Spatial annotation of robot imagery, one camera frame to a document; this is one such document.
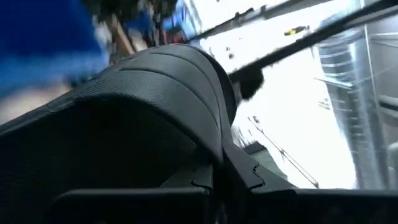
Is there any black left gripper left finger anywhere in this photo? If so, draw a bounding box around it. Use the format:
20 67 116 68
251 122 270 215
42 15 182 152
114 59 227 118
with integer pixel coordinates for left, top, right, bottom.
46 164 216 224

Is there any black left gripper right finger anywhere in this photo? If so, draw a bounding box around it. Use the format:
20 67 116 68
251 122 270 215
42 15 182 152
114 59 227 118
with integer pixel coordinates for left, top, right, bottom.
216 139 398 224

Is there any blue plastic bin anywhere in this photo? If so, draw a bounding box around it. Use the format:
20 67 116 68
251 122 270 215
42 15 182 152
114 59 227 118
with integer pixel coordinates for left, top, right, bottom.
0 0 108 97

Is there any silver metal rack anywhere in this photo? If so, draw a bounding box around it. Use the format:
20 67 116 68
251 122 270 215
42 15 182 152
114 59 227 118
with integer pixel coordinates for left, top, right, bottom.
312 14 398 190

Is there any yellow and black tool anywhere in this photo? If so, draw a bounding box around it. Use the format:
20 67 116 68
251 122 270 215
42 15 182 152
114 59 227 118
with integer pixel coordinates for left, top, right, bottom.
284 26 309 37

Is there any black overhead frame bar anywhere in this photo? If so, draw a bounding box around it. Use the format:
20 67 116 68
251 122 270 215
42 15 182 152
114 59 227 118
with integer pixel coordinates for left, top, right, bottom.
229 0 398 82

